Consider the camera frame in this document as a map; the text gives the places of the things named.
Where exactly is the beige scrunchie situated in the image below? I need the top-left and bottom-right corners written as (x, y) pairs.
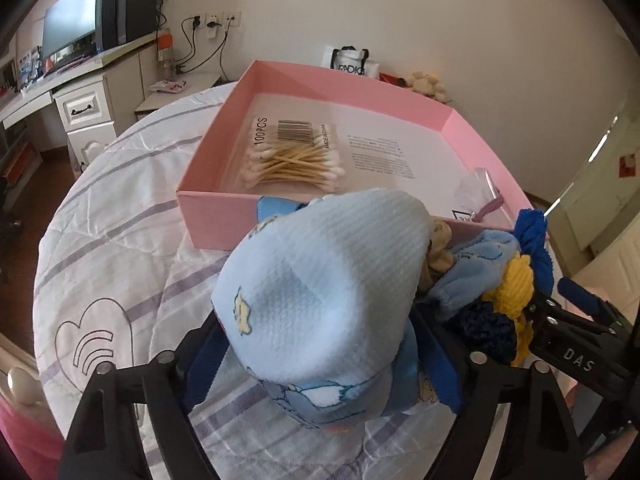
top-left (419, 220), bottom-right (454, 292)

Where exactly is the cream plush toy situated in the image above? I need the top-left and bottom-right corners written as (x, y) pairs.
top-left (406, 72), bottom-right (449, 104)

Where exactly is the orange capped bottle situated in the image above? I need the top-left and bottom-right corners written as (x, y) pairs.
top-left (156, 28), bottom-right (175, 79)

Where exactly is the low white side shelf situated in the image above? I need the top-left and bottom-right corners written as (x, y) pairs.
top-left (134, 72), bottom-right (221, 119)

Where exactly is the black computer tower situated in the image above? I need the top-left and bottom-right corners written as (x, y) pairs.
top-left (94, 0), bottom-right (157, 52)

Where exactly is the clear plastic bag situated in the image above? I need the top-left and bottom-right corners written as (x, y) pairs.
top-left (454, 168), bottom-right (504, 223)

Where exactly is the white shopping bag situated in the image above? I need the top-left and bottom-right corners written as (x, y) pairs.
top-left (321, 46), bottom-right (380, 79)

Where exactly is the white desk with drawers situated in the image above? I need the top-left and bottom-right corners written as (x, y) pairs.
top-left (1, 32), bottom-right (162, 169)

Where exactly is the pink cardboard box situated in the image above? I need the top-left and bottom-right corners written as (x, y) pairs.
top-left (177, 61), bottom-right (529, 250)

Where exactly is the royal blue knitted scrunchie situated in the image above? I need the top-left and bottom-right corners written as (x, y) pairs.
top-left (513, 209), bottom-right (554, 296)

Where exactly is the pink bedding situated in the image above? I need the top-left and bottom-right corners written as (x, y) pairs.
top-left (1, 398), bottom-right (64, 480)

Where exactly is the wall power outlet strip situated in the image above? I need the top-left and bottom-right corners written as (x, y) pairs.
top-left (192, 11), bottom-right (242, 29)

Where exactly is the cotton swabs pack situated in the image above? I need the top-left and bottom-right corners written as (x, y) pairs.
top-left (240, 115), bottom-right (346, 192)

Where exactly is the navy knitted scrunchie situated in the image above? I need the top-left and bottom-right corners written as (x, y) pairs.
top-left (456, 299), bottom-right (518, 365)

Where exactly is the black computer monitor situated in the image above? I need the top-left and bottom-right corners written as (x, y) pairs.
top-left (41, 0), bottom-right (96, 58)

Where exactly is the red storage box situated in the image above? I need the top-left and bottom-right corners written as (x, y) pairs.
top-left (378, 73), bottom-right (412, 88)

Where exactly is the light blue fleece headband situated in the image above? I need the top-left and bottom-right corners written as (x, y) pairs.
top-left (426, 230), bottom-right (520, 322)

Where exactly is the black power cable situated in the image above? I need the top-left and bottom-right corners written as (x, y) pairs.
top-left (177, 16), bottom-right (231, 82)

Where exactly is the yellow knitted scrunchie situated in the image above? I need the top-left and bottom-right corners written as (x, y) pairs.
top-left (482, 252), bottom-right (534, 366)

